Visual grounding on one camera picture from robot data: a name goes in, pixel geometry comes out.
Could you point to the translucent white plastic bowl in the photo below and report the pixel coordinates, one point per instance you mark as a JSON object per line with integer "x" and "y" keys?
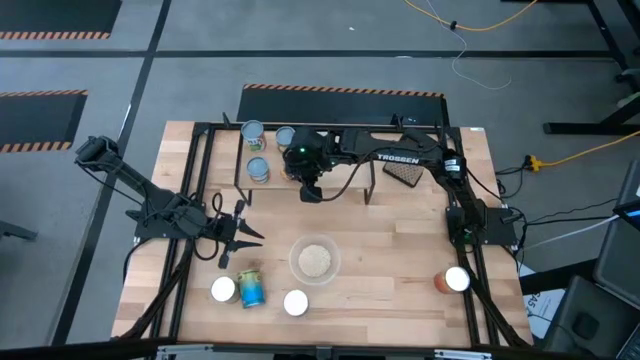
{"x": 294, "y": 260}

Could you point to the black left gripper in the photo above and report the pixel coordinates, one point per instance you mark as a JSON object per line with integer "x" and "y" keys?
{"x": 225, "y": 232}

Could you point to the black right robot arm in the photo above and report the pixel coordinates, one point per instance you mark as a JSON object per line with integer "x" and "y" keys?
{"x": 397, "y": 150}

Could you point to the black hazard-striped floor mat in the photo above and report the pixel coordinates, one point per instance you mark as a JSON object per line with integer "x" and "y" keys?
{"x": 35, "y": 120}
{"x": 50, "y": 15}
{"x": 340, "y": 107}

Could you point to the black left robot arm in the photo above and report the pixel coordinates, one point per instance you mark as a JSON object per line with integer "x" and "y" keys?
{"x": 130, "y": 175}

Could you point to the short yellow-red label can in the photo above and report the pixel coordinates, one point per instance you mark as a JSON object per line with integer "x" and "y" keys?
{"x": 284, "y": 136}

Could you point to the black furniture foot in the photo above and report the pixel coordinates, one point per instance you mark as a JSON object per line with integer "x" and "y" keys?
{"x": 15, "y": 231}

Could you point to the wooden shelf with black legs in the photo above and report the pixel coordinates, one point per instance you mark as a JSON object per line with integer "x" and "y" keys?
{"x": 335, "y": 175}

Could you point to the red label can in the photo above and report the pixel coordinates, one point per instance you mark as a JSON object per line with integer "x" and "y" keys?
{"x": 456, "y": 279}

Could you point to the white printed paper sheet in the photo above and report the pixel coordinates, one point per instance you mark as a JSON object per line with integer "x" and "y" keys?
{"x": 542, "y": 312}

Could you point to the black desk leg frame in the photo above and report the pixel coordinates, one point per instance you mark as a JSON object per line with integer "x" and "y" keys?
{"x": 590, "y": 128}

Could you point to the multicoloured label tin can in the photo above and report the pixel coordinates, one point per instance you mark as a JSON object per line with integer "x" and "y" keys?
{"x": 252, "y": 131}

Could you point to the blue and green label can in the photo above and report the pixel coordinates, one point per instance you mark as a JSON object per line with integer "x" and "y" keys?
{"x": 251, "y": 290}

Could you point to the laptop with blue screen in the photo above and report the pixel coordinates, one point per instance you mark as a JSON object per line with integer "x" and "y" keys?
{"x": 631, "y": 214}

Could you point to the black camera rig bar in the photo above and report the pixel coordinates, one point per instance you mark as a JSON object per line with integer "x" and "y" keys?
{"x": 75, "y": 350}

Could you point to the black box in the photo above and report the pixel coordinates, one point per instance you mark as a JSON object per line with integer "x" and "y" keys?
{"x": 585, "y": 325}

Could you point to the white-green oranges label can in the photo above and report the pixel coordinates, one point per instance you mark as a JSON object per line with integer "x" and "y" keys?
{"x": 257, "y": 168}

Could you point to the tall green oranges can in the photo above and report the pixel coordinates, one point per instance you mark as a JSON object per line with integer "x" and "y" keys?
{"x": 224, "y": 289}

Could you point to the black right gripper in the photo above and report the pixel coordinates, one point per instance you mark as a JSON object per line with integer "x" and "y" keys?
{"x": 305, "y": 157}

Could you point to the black aluminium table frame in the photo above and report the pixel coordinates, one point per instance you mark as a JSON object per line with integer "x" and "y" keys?
{"x": 469, "y": 320}

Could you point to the beige grains heap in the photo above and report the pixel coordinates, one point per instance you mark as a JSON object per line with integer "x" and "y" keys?
{"x": 315, "y": 260}

